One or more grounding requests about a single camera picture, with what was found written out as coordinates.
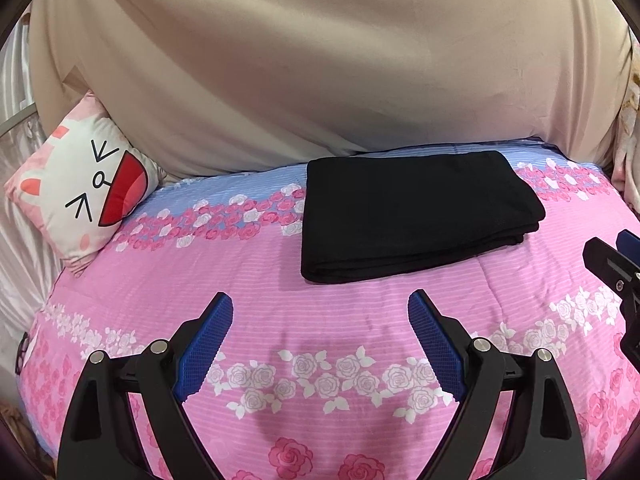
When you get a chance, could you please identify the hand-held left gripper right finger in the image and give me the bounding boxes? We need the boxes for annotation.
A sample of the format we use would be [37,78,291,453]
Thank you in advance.
[407,289,587,480]

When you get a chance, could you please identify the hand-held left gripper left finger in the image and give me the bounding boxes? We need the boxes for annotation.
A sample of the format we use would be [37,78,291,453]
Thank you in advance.
[56,291,235,480]

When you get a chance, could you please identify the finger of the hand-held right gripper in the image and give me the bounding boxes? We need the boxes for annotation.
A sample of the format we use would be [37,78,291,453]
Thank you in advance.
[617,228,640,269]
[583,237,640,307]

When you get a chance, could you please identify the black pants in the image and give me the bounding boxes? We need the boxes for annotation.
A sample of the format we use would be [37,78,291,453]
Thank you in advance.
[299,150,547,286]

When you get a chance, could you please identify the pink floral bed sheet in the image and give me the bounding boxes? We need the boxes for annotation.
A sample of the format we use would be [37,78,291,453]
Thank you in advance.
[14,137,640,480]

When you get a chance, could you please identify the cream patterned blanket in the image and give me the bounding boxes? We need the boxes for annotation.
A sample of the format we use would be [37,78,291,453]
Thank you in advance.
[609,35,640,197]

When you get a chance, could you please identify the small black object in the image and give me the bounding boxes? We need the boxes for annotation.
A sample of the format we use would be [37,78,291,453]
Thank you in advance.
[16,332,32,377]

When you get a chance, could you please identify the white satin curtain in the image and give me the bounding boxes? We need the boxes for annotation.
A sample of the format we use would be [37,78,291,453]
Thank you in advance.
[0,2,68,348]

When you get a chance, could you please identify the cat face cushion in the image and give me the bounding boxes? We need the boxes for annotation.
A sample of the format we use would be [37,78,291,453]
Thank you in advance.
[4,91,169,279]

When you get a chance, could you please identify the beige headboard cover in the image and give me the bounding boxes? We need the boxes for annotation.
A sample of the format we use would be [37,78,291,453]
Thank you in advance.
[27,0,637,184]

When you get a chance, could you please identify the white metal rail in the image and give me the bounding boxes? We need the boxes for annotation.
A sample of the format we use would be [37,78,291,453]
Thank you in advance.
[0,109,40,137]

